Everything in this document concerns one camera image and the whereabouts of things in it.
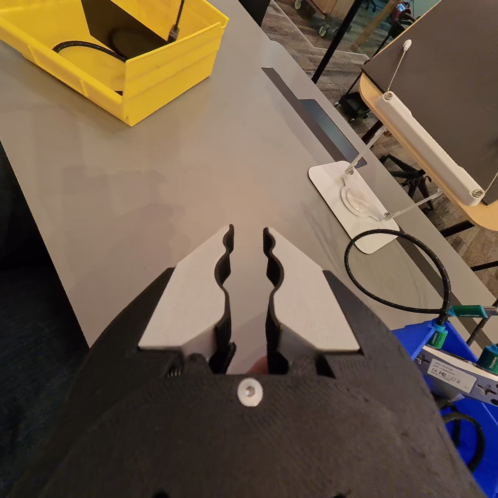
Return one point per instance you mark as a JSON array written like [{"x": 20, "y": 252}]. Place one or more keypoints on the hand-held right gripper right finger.
[{"x": 311, "y": 307}]

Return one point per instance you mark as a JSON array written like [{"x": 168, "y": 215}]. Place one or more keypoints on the black office chair base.
[{"x": 408, "y": 179}]

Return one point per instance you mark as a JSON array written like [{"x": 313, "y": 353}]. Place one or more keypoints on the silver adapter box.
[{"x": 451, "y": 373}]

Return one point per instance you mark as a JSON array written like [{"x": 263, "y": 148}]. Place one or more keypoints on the yellow plastic bin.
[{"x": 171, "y": 77}]

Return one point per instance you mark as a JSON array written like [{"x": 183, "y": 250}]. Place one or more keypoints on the white tilting stand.
[{"x": 330, "y": 183}]

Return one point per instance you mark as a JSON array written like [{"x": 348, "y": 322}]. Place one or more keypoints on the black table leg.
[{"x": 336, "y": 42}]

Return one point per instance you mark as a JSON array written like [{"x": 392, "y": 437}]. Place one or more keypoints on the black wheeled cart base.
[{"x": 352, "y": 107}]

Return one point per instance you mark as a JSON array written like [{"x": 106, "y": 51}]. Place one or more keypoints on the blue plastic bin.
[{"x": 412, "y": 338}]

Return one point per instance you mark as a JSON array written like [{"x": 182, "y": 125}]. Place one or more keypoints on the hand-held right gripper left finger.
[{"x": 186, "y": 303}]

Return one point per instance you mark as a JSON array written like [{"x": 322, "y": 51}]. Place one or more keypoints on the tilted dark board white bar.
[{"x": 447, "y": 77}]

